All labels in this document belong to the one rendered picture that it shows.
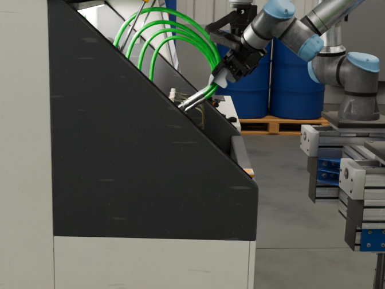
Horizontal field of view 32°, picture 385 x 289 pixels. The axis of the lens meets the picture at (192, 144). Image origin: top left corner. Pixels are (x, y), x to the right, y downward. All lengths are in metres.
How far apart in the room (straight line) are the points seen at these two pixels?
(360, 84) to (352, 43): 6.27
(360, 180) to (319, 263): 1.90
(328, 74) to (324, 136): 0.23
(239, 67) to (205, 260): 0.56
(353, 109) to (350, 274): 1.47
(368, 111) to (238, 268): 0.83
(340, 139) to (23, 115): 1.16
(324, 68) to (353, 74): 0.12
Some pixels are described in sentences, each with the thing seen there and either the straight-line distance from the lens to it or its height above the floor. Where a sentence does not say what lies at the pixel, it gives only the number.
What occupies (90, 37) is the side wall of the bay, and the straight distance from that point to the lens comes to 1.81.
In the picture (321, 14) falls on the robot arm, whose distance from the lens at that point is 1.96.
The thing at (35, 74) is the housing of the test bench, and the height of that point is 1.25.
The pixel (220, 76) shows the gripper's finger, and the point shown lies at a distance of 1.97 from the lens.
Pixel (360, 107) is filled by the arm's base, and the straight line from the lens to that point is 2.47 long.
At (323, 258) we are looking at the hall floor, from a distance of 3.92.
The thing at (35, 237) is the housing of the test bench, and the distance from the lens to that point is 1.97.
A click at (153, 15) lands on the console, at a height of 1.38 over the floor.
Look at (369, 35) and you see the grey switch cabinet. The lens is 8.78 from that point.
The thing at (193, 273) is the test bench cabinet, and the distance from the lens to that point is 1.96.
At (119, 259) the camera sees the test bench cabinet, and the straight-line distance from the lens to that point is 1.96.
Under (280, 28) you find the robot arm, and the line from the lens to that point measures 1.82.
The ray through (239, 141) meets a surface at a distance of 2.41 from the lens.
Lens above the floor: 1.50
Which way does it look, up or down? 14 degrees down
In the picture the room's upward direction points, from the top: 2 degrees clockwise
